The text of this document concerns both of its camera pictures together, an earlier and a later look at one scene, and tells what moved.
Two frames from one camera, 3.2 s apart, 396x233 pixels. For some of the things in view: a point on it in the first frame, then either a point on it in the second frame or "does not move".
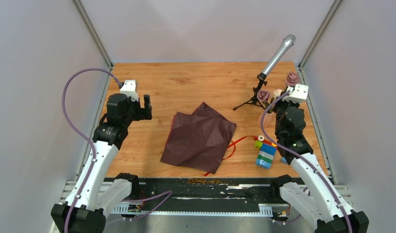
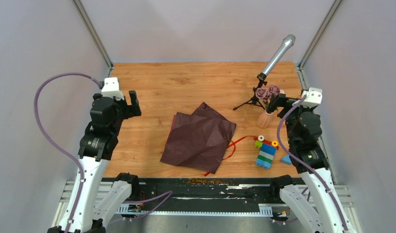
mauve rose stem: (263, 95) does not move
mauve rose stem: (292, 79) to (274, 90)
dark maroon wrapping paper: (199, 141) does not move
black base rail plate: (208, 194) does not move
